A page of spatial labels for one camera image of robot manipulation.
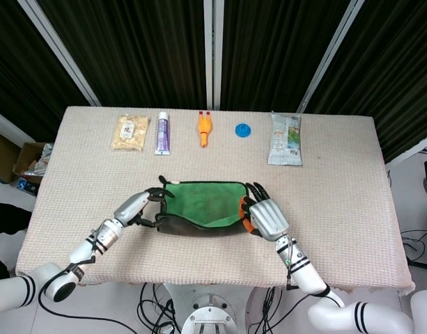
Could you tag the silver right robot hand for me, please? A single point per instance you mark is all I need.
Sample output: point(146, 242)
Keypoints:
point(269, 217)

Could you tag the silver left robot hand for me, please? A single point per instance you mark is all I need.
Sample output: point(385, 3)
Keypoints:
point(133, 207)

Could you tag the green cloth with grey underside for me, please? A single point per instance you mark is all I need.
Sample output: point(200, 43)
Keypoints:
point(206, 202)

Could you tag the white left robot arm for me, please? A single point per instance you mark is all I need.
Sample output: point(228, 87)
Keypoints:
point(105, 236)

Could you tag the beige waffle tablecloth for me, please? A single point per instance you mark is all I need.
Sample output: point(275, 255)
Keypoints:
point(338, 208)

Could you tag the clear bag of beige snacks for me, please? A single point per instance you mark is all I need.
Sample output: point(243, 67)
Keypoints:
point(129, 134)

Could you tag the purple toothpaste tube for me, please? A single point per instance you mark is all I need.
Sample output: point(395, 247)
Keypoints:
point(163, 135)

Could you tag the white and green snack packet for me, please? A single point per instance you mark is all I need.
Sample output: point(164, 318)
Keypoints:
point(285, 139)

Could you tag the blue round cap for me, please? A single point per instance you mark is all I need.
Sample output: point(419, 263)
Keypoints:
point(243, 130)

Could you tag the orange rubber chicken toy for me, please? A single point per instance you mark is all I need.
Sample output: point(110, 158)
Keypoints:
point(204, 128)

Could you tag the silver robot torso base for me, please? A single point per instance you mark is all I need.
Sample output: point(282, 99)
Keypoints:
point(208, 313)

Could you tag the open cardboard box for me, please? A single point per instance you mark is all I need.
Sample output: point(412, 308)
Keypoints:
point(28, 160)

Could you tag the black curtain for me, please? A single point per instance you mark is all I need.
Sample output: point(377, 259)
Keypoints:
point(140, 52)

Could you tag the white metal frame post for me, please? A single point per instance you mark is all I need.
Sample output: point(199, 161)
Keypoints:
point(60, 52)
point(331, 52)
point(213, 52)

